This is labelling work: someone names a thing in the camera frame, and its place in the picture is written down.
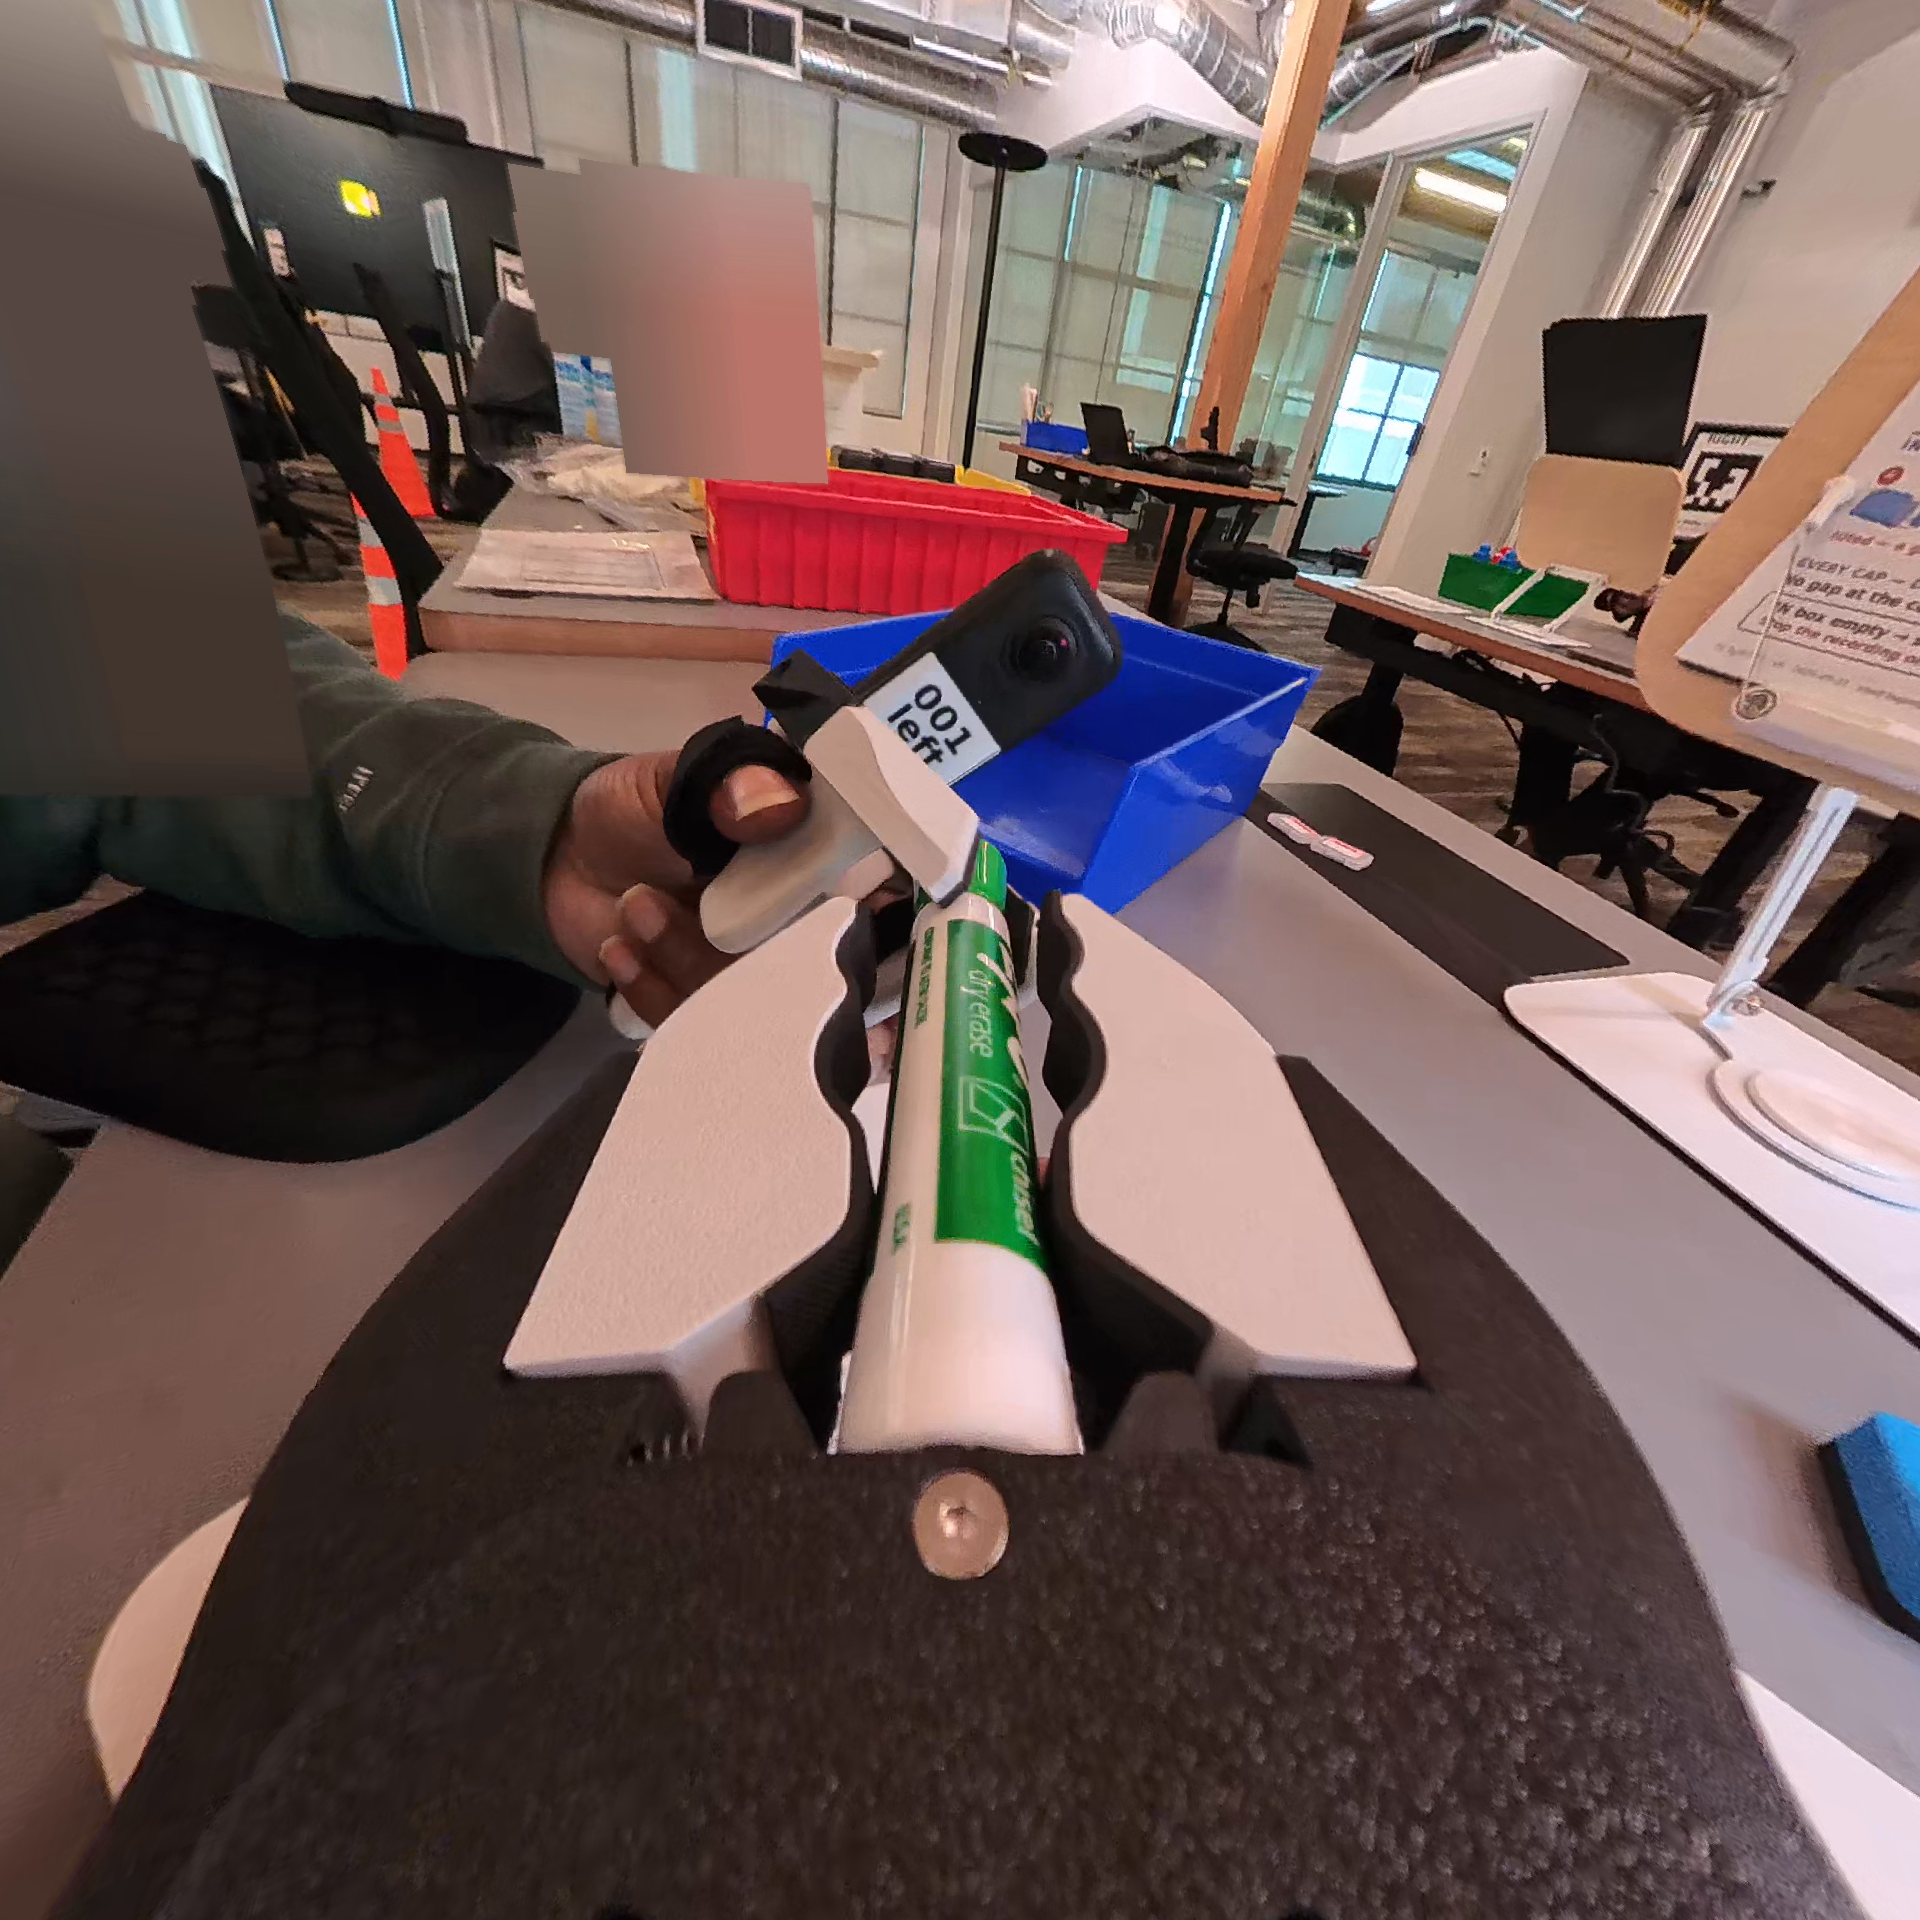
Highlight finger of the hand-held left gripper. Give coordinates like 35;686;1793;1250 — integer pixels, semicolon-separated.
808;703;987;911

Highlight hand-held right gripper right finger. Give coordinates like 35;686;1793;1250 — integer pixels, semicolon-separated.
1035;891;1421;1415

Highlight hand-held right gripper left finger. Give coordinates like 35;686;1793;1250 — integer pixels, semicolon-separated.
502;897;905;1422

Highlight blue plastic bin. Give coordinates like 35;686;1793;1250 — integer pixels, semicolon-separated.
769;600;1322;920

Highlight green dry erase marker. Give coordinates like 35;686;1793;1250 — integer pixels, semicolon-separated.
830;897;1086;1457

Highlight white whiteboard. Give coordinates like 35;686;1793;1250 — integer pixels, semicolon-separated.
89;1501;1920;1920

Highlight blue whiteboard eraser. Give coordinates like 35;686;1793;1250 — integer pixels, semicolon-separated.
1818;1409;1920;1643

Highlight person's left hand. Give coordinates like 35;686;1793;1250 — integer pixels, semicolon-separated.
544;745;819;1038

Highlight red plastic bin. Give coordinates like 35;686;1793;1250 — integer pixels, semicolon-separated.
704;468;1130;617

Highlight wooden background desk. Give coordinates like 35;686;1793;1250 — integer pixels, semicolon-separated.
418;487;903;664
1298;569;1848;963
1002;435;1293;629

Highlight black office chair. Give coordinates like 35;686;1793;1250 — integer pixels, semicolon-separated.
1192;540;1302;650

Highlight pile of clear plastic bags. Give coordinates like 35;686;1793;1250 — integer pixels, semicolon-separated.
528;478;711;536

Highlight white paper sheets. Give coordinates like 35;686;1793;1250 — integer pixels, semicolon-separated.
451;527;722;606

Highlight black floor lamp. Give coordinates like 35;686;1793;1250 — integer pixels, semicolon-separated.
956;130;1051;474

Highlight green plastic bin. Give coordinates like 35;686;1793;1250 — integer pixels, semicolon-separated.
1438;547;1611;624

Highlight wooden pillar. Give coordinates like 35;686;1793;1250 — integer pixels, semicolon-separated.
1190;0;1357;452

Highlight orange traffic cone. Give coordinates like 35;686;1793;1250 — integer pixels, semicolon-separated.
350;500;413;684
369;368;440;521

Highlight tan cardboard sheet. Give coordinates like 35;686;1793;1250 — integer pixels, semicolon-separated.
1516;450;1690;595

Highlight black panel board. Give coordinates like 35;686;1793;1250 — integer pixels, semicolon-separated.
1542;311;1712;470

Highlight black display screen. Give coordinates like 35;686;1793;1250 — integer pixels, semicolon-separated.
211;82;521;349

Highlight white stand with base plate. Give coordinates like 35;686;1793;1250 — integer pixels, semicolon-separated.
1505;780;1920;1340

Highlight silver ventilation duct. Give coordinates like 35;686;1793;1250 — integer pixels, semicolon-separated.
1051;0;1353;124

